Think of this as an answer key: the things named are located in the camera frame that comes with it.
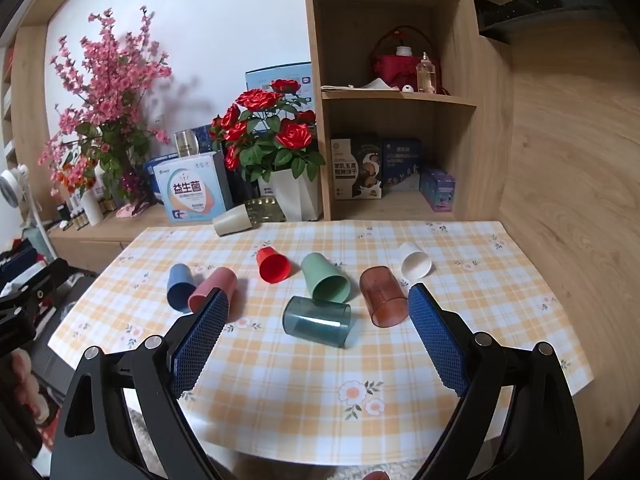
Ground pink blossom branches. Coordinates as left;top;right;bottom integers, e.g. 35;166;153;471
37;5;173;211

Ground pile of clothes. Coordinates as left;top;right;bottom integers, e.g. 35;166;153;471
0;237;51;291

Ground white fluffy rug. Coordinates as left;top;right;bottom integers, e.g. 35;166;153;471
125;405;241;480

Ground stack of papers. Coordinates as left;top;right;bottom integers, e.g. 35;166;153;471
321;80;401;95

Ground clear perfume bottle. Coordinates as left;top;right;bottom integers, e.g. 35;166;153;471
416;52;437;94

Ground black rack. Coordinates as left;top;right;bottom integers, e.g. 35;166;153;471
472;0;640;43

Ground purple box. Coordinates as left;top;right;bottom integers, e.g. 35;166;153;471
419;167;457;212

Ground blue white box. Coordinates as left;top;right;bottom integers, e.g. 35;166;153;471
144;157;166;206

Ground blue night-sky box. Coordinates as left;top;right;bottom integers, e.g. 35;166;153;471
382;138;423;192

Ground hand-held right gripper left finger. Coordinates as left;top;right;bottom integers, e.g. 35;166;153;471
50;287;236;480

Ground white vase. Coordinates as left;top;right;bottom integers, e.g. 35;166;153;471
80;187;105;227

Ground white plastic cup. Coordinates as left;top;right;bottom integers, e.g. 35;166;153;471
399;241;433;281

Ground pink plastic cup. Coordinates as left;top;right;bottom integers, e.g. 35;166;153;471
188;267;238;313

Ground low wooden cabinet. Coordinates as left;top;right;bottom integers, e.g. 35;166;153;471
47;200;226;273

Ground yellow checkered floral tablecloth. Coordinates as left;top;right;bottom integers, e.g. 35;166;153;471
50;220;596;461

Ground clear teal cup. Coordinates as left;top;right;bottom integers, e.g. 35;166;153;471
282;296;353;348

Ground red rose plant white pot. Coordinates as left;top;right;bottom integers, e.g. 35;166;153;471
209;79;327;222

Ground red plastic cup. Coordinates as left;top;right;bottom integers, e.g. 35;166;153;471
256;246;292;284

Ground green plastic cup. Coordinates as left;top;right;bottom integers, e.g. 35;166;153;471
301;252;352;303

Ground dark grey seat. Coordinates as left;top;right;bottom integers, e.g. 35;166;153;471
30;272;101;406

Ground beige plastic cup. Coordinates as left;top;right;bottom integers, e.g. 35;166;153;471
212;205;255;237

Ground blue plastic cup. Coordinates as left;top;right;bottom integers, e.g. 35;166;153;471
166;263;197;311

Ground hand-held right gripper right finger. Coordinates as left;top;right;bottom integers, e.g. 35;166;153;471
407;284;583;480

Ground clear brown cup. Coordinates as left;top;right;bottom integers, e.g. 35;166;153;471
359;266;409;328

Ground white box pink teal print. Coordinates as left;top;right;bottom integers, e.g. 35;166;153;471
152;152;233;223

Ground red gift basket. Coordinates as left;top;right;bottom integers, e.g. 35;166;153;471
369;26;443;93

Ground person's left hand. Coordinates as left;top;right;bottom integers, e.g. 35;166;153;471
7;350;43;421

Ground clear glass tumbler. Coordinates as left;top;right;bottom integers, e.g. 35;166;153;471
175;130;200;158

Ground row of small bottles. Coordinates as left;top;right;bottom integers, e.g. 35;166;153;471
55;195;118;231

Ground large light blue box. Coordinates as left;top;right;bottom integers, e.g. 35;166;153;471
245;62;313;111

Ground white desk fan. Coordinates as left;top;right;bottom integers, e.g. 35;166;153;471
0;165;51;246

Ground wooden shelf unit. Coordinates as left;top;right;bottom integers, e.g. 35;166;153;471
300;0;516;223

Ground dark blue box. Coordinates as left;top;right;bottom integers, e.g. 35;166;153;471
192;125;226;156

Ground black snack box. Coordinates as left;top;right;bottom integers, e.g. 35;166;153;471
331;133;383;201

